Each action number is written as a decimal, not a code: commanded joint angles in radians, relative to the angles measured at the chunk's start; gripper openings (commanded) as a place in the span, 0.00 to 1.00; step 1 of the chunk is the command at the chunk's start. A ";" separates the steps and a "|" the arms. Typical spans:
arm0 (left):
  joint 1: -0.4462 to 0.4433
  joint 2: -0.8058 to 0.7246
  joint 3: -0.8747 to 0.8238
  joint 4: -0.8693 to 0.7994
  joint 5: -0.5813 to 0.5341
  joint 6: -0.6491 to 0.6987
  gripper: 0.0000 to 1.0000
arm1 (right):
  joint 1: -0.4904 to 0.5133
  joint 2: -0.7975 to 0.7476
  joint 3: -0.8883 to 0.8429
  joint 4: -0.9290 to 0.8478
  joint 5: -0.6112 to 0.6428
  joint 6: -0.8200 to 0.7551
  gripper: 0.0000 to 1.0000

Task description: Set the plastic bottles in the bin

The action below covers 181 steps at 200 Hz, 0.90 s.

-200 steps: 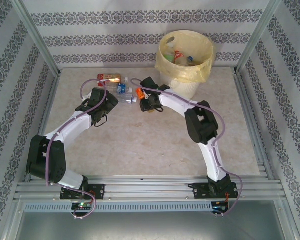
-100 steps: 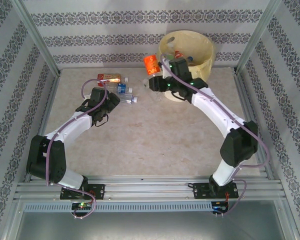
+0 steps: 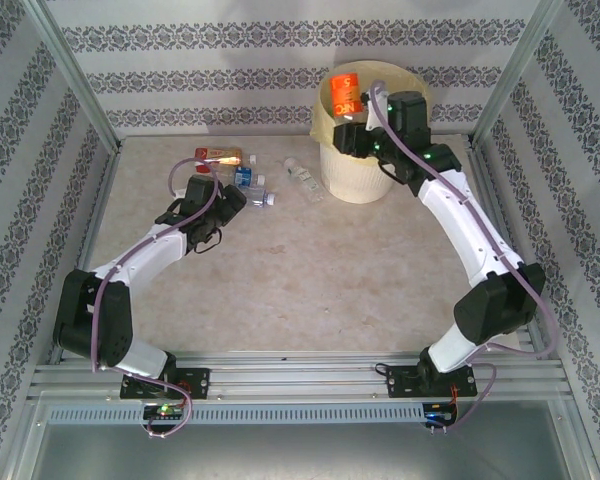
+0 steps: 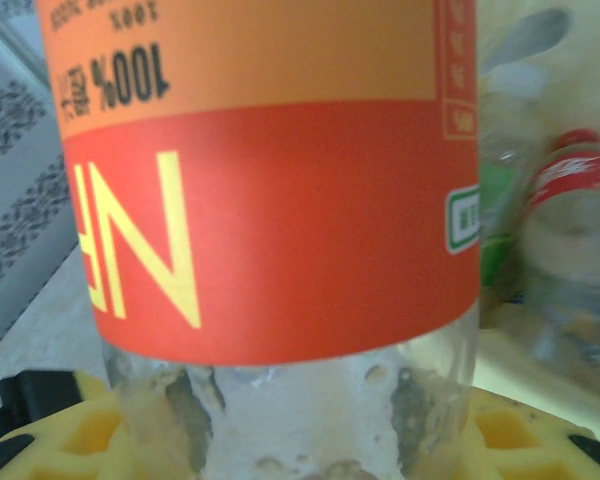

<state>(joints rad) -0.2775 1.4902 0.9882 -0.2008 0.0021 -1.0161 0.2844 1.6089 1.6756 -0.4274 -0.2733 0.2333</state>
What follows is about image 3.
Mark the clear bottle blue cap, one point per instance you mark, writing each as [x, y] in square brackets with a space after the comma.
[257, 199]

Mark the clear bottle blue label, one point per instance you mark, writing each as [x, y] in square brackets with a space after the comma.
[243, 177]

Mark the orange label bottle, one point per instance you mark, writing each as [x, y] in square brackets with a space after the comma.
[344, 95]

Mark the red and gold carton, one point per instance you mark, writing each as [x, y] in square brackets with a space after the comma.
[215, 152]

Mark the small clear bottle white cap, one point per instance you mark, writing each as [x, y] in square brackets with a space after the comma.
[252, 159]

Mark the clear bottle green white label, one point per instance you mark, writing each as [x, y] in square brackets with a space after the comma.
[305, 177]

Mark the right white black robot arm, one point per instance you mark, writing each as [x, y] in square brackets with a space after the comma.
[455, 215]

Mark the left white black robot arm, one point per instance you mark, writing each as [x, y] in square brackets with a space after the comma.
[145, 250]

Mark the white bin with yellow bag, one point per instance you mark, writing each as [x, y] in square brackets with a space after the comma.
[325, 130]

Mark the white ribbed bin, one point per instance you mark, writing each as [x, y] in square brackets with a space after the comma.
[350, 177]

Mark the left circuit board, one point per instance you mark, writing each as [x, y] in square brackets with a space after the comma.
[164, 412]

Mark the circuit board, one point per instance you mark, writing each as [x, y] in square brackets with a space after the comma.
[440, 415]
[164, 412]

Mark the grey metal front panel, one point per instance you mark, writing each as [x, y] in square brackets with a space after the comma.
[300, 450]

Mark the right circuit board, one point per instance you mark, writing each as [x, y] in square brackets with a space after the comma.
[440, 415]

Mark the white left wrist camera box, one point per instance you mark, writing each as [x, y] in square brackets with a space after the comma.
[179, 194]

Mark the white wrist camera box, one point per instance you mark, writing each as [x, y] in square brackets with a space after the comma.
[375, 117]
[179, 194]

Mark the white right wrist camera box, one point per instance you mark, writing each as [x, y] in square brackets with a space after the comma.
[375, 117]

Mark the left aluminium side rail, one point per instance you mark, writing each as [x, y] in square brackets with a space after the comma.
[99, 200]

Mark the aluminium side rail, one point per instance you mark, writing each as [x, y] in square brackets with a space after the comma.
[99, 200]
[492, 190]

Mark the right aluminium side rail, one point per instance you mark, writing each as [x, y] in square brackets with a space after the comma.
[492, 190]

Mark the right aluminium frame post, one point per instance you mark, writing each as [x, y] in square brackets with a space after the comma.
[520, 65]

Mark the aluminium frame post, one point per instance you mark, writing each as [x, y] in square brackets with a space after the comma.
[70, 70]
[520, 65]

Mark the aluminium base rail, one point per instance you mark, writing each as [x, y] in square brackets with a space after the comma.
[300, 375]

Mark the left aluminium frame post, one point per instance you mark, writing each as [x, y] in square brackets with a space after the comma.
[70, 70]

